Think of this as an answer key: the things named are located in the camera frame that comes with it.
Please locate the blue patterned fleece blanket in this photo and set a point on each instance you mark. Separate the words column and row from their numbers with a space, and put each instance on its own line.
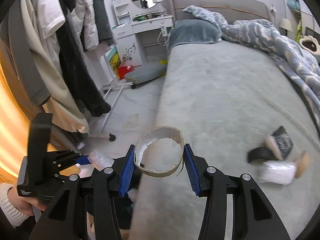
column 296, row 63

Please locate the black foil packet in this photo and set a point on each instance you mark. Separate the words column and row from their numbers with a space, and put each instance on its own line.
column 280, row 143

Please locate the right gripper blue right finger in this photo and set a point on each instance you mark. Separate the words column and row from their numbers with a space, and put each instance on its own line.
column 190, row 163

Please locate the grey green bed sheet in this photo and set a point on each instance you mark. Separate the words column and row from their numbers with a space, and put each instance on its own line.
column 225, row 98

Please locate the left forearm cream sweater sleeve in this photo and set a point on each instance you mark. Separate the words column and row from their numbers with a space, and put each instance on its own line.
column 12, row 214

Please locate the grey upholstered headboard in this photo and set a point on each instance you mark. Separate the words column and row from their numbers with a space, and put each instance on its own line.
column 232, row 10

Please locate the grey cushioned stool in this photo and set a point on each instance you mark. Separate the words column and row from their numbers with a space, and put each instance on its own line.
column 145, row 73

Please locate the tall cardboard tape core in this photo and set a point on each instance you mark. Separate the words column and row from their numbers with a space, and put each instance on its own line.
column 302, row 164

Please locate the left hand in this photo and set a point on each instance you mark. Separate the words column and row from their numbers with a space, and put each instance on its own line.
column 25, row 204

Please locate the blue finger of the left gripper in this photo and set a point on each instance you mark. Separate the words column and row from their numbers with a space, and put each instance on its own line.
column 83, row 160

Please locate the bedside table lamp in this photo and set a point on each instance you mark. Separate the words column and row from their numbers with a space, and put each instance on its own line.
column 286, row 27

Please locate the red box on floor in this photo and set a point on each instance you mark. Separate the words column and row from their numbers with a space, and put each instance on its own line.
column 123, row 70

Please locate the white dressing table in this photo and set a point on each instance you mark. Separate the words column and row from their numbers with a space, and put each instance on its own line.
column 141, row 34

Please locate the cream cat bed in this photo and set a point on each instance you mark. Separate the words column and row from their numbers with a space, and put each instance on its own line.
column 310, row 44

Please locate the clothes rack with garments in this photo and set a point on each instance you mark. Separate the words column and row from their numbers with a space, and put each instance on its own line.
column 48, row 50

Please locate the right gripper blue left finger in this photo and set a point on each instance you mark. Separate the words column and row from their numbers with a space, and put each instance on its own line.
column 127, row 170

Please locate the blue grey pillow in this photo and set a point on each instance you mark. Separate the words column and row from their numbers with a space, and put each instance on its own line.
column 193, row 32

